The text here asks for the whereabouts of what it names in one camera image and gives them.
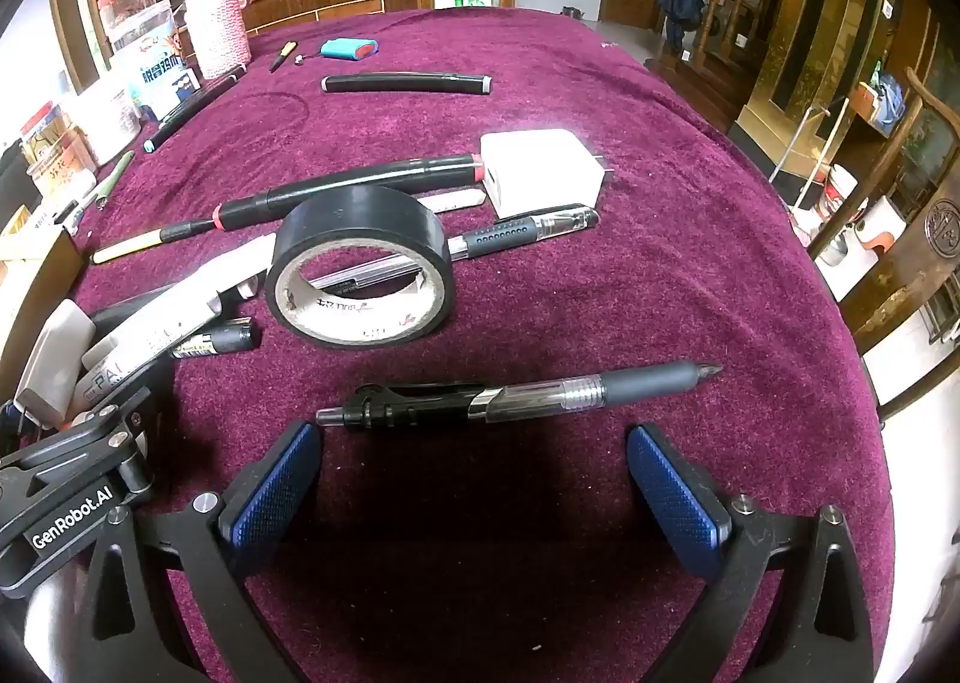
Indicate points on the pink woven thermos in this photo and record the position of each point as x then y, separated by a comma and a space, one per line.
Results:
216, 23

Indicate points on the black marker teal cap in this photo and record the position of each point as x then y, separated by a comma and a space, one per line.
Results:
195, 109

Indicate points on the green pen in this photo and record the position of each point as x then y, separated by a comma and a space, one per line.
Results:
114, 181

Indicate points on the yellow printed carton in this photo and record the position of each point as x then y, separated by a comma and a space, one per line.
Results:
56, 147

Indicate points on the black marker grey ends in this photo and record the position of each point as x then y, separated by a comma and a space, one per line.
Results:
405, 83

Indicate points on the large white charger adapter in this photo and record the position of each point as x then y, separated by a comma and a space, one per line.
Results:
540, 166

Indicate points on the white paint marker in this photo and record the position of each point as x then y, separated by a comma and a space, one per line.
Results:
157, 331

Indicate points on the cardboard box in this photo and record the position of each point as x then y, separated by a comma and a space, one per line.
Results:
30, 293

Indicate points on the clear jar printed label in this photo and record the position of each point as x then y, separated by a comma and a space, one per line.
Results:
146, 42

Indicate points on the capped black gel pen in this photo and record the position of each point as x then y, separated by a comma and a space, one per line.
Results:
517, 227

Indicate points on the small white charger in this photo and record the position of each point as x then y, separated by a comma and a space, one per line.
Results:
52, 361

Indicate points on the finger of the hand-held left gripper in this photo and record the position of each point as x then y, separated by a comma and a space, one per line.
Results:
82, 432

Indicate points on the black marker red bands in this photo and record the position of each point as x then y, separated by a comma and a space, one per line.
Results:
337, 188

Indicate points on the wooden chair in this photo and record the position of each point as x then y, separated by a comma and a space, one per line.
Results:
900, 271

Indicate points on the wooden stair railing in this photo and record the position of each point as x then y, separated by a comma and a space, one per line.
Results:
739, 16

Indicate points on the blue lighter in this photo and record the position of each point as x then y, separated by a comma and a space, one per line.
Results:
346, 49

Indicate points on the white blue printed box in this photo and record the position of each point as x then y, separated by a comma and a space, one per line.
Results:
169, 91

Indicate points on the clear jar red lid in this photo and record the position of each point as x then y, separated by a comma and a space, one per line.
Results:
127, 5

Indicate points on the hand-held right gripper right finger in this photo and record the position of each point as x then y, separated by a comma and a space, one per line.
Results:
675, 503

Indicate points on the small black battery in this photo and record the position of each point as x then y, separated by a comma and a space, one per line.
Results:
217, 340

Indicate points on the white plastic tub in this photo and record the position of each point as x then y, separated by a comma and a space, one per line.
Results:
116, 121

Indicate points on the retractable black gel pen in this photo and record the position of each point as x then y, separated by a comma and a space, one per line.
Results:
525, 394

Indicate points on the plain white pen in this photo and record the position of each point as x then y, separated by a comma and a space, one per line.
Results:
457, 199

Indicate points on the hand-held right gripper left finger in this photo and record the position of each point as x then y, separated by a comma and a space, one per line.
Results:
274, 488

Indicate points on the dark jacket on post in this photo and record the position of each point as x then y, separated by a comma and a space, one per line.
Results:
679, 8

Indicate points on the black electrical tape roll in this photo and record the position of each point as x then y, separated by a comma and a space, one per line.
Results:
360, 218

